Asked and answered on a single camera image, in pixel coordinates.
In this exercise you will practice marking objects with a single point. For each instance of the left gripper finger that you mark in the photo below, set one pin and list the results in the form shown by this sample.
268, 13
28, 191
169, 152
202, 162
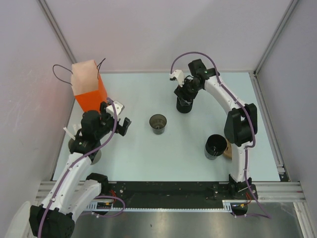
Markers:
122, 130
126, 123

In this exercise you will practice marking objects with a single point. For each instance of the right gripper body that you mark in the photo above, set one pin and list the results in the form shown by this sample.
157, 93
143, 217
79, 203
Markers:
189, 88

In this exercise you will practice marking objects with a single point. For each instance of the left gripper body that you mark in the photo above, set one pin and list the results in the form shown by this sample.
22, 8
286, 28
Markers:
107, 123

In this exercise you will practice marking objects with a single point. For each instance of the dark coffee cup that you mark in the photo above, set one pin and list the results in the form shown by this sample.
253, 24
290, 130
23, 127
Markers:
158, 123

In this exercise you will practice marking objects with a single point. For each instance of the orange paper bag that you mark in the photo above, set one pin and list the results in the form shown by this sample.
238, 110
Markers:
86, 83

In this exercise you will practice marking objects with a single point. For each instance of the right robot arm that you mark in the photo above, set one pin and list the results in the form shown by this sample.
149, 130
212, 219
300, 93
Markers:
241, 124

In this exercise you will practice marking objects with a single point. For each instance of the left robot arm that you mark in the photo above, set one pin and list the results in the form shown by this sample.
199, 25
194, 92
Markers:
56, 216

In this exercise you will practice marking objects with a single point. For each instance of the black coffee cup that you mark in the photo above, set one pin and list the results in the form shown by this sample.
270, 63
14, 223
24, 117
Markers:
215, 146

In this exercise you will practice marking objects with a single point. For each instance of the black ribbed cup stack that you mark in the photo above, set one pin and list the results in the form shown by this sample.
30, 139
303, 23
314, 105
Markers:
183, 106

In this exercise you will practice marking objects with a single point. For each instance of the grey straw holder cup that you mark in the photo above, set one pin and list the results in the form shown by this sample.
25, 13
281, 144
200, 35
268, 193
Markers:
97, 155

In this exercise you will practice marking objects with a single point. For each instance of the white straws bundle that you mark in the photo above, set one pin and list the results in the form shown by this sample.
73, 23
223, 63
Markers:
72, 133

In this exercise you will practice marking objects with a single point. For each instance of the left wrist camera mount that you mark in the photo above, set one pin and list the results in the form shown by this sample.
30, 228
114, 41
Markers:
114, 107

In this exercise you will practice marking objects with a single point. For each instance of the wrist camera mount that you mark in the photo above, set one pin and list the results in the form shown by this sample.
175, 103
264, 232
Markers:
178, 76
114, 107

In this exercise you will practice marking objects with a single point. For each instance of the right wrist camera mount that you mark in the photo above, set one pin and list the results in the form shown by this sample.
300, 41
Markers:
178, 76

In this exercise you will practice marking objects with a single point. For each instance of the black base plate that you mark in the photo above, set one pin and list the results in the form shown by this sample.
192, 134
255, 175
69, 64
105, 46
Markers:
177, 194

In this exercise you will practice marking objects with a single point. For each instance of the grey slotted cable duct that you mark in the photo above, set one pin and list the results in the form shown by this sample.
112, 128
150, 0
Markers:
98, 206

